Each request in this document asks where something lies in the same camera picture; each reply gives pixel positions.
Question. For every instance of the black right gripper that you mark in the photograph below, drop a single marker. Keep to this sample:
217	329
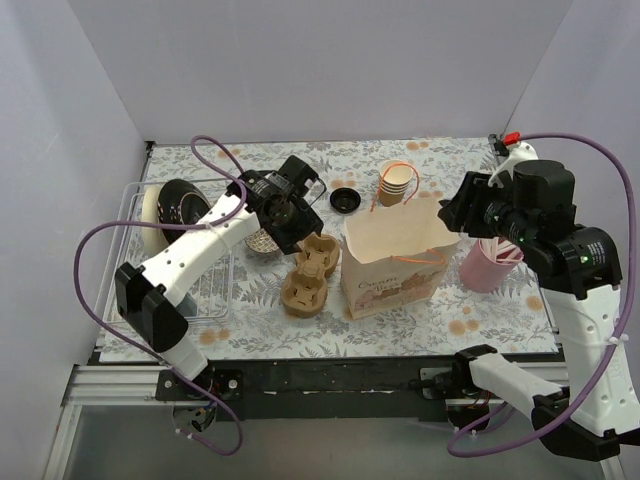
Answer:
467	201

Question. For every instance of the brown cardboard cup carrier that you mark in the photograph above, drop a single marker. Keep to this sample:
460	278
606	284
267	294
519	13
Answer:
304	290

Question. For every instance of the patterned ceramic bowl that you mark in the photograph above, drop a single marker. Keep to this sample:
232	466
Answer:
262	243

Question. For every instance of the stack of brown paper cups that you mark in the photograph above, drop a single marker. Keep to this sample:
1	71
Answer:
395	177

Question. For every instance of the black plastic cup lid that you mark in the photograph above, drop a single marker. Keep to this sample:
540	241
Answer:
345	200

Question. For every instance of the pink cup holder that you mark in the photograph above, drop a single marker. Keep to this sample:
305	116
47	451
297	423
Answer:
481	274

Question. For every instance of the black round plate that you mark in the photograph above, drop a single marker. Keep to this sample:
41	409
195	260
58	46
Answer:
181	203

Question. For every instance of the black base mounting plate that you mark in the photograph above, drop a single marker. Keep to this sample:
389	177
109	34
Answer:
376	387

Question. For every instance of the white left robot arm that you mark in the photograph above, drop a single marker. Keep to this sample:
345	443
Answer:
148	296

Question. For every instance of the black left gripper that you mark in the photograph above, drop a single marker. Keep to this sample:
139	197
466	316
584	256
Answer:
304	220

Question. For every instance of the white wire dish rack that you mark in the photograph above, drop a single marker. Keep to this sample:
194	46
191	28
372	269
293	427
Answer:
203	282

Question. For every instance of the floral table mat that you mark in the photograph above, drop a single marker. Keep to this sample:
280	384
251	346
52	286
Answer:
239	312

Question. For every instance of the aluminium frame rail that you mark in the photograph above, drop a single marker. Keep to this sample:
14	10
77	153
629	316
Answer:
112	427

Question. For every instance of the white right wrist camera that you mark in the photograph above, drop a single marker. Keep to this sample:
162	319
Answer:
509	149

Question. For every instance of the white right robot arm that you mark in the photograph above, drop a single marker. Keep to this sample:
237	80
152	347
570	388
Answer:
579	275

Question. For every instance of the beige paper takeout bag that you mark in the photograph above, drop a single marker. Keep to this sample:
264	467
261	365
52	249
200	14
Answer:
395	256

